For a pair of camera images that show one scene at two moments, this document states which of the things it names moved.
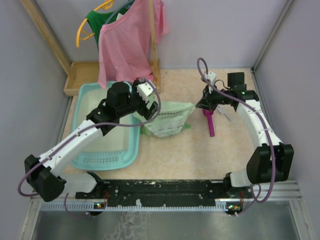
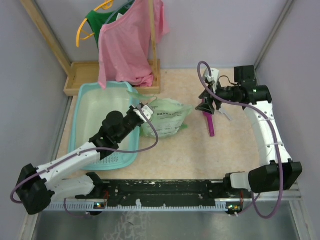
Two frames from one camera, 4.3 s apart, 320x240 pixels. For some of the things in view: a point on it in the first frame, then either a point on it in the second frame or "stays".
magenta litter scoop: [209, 114] stays
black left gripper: [145, 111] to [131, 110]
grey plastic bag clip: [228, 109] stays
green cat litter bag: [174, 117] stays
